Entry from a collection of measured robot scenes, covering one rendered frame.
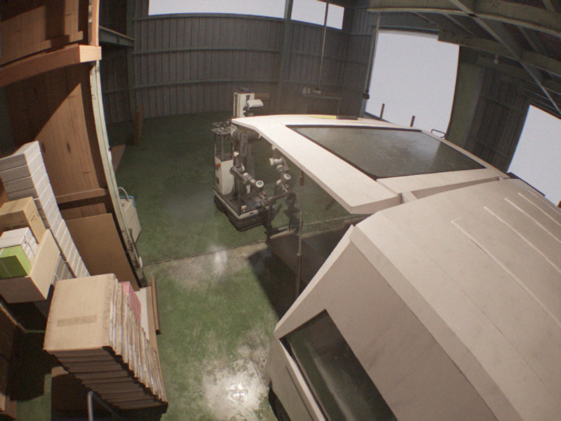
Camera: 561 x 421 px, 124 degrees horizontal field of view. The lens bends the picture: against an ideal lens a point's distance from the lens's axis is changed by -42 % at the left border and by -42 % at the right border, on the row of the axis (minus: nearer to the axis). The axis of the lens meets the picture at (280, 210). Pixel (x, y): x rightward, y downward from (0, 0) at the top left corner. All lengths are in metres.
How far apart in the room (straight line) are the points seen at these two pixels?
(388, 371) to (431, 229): 0.33
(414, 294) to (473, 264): 0.16
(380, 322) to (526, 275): 0.36
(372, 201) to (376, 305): 0.28
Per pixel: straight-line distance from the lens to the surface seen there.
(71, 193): 2.34
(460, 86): 4.56
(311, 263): 2.82
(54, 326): 1.55
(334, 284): 0.69
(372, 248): 0.56
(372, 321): 0.60
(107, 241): 2.39
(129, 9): 9.37
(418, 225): 0.62
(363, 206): 0.68
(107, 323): 1.39
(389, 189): 0.78
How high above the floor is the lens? 2.16
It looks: 34 degrees down
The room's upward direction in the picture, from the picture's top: 6 degrees clockwise
